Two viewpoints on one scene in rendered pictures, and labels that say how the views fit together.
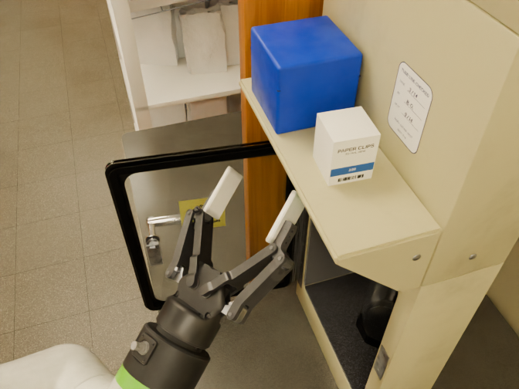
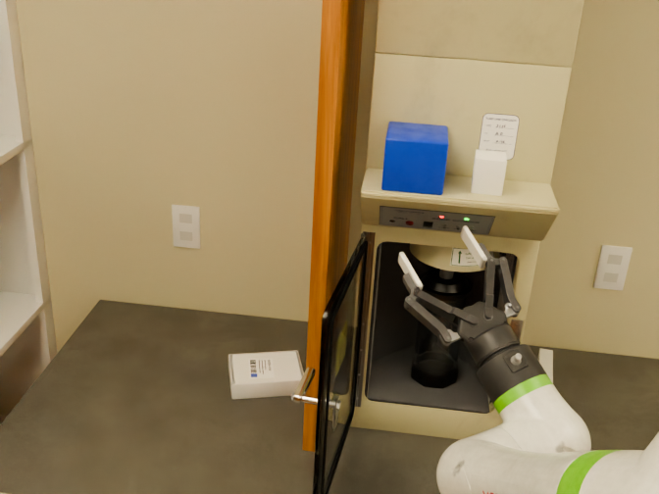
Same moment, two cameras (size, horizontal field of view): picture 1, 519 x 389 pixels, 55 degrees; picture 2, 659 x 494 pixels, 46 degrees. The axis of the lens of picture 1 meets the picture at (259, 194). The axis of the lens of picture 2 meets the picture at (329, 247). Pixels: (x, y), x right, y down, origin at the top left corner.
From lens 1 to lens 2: 1.15 m
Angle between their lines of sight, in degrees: 56
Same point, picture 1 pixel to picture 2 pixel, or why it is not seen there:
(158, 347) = (521, 350)
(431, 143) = (525, 143)
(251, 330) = (370, 469)
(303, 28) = (403, 128)
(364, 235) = (546, 199)
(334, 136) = (501, 160)
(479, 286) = not seen: hidden behind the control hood
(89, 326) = not seen: outside the picture
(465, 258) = not seen: hidden behind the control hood
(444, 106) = (530, 119)
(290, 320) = (375, 441)
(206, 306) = (497, 321)
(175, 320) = (506, 334)
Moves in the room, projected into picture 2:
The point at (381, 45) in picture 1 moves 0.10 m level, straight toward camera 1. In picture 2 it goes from (459, 114) to (512, 127)
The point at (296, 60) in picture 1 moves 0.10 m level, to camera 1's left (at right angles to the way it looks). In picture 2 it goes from (442, 138) to (422, 155)
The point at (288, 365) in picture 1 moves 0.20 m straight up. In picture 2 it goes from (420, 459) to (430, 374)
